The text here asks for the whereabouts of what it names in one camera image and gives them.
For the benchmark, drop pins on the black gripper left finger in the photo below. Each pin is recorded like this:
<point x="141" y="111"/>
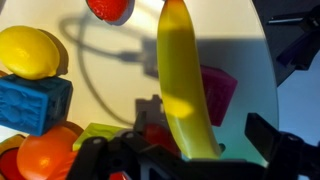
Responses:
<point x="100" y="156"/>

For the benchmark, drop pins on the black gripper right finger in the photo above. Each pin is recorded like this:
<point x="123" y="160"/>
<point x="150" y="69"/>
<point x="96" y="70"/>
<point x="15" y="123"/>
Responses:
<point x="290" y="156"/>

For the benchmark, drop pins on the yellow banana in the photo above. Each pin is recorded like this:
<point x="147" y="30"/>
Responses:
<point x="181" y="83"/>

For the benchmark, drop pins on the orange cube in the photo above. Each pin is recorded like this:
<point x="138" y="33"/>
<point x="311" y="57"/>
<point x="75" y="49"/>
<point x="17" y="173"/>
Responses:
<point x="116" y="176"/>

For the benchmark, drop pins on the yellow-green cube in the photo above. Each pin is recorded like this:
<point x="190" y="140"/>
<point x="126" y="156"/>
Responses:
<point x="96" y="130"/>

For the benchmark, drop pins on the orange-red round fruit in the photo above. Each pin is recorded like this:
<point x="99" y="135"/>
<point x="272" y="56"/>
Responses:
<point x="43" y="156"/>

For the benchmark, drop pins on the red apple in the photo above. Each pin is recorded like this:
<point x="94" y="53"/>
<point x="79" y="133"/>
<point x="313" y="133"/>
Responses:
<point x="158" y="135"/>

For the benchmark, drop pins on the blue cube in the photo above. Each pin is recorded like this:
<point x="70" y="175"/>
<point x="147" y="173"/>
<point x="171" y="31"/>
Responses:
<point x="30" y="103"/>

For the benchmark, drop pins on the magenta cube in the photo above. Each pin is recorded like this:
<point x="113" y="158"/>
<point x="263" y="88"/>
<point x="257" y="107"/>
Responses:
<point x="218" y="93"/>

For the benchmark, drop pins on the yellow lemon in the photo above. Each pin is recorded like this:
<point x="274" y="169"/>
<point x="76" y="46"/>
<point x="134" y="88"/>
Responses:
<point x="28" y="53"/>

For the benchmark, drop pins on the red strawberry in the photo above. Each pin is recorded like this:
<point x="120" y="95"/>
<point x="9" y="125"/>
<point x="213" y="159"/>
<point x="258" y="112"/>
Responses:
<point x="108" y="10"/>

